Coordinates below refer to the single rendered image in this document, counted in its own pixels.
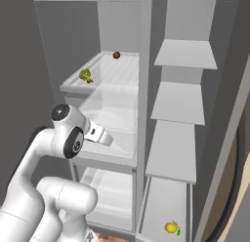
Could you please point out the green broccoli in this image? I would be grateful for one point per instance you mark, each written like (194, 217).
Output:
(85, 75)

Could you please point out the grey freezer drawer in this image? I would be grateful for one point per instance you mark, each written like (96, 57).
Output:
(162, 203)

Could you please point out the grey fridge door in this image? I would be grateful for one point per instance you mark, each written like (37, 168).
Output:
(224, 148)

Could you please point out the clear fridge crisper drawer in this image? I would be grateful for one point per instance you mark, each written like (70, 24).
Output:
(114, 193)
(117, 115)

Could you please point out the glass fridge shelf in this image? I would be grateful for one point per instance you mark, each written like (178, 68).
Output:
(110, 73)

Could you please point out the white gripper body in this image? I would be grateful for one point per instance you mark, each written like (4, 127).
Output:
(104, 137)

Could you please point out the grey freezer shelf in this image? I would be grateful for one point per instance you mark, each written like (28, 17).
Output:
(172, 151)
(186, 54)
(178, 102)

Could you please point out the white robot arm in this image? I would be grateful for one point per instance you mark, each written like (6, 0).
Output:
(29, 174)

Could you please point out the brown round fruit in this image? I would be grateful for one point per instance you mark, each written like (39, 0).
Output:
(116, 54)

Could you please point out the grey open fridge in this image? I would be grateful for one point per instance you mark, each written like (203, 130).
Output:
(145, 89)

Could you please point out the yellow lemon with leaf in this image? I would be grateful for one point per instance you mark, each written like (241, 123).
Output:
(170, 227)

